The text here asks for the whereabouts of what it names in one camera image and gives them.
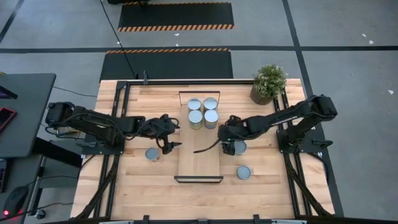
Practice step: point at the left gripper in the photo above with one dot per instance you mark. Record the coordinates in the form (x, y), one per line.
(160, 127)

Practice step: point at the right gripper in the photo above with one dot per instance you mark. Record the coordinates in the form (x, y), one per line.
(231, 132)

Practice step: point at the tomato print can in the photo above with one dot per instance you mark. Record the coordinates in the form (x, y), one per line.
(152, 154)

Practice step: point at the green dotted can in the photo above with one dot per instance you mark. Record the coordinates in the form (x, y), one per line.
(211, 118)

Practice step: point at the white can blue print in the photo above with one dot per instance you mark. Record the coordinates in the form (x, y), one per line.
(241, 147)

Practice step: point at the teal yellow corn can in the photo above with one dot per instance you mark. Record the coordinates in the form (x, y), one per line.
(195, 119)

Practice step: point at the short plain teal can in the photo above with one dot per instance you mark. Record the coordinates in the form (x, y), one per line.
(244, 172)

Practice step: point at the pale green label can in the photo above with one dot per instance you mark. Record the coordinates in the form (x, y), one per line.
(210, 103)

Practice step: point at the green yellow label can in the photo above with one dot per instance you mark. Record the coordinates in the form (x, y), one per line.
(194, 104)

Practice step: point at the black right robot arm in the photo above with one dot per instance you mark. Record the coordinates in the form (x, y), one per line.
(280, 118)

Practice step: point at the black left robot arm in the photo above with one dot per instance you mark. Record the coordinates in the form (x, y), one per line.
(93, 123)

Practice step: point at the wooden tray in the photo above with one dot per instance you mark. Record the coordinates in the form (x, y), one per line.
(199, 161)

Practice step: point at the black mat hazard stripes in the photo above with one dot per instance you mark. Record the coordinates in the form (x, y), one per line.
(168, 63)
(175, 14)

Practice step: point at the potted plant ribbed pot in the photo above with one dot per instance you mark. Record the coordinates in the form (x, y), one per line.
(269, 81)

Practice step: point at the black desk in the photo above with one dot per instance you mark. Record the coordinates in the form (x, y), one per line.
(28, 93)

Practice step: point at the black computer mouse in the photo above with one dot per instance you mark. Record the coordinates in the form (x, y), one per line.
(15, 200)

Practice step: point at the red-edged black device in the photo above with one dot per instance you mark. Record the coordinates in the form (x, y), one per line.
(4, 117)

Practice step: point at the black keyboard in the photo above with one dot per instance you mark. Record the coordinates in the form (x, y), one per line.
(2, 175)

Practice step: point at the black device purple screen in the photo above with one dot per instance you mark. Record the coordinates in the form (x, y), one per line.
(6, 92)

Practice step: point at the black aluminium table frame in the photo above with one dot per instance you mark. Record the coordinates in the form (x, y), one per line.
(186, 82)

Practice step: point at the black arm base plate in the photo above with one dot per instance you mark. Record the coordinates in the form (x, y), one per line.
(312, 137)
(93, 151)

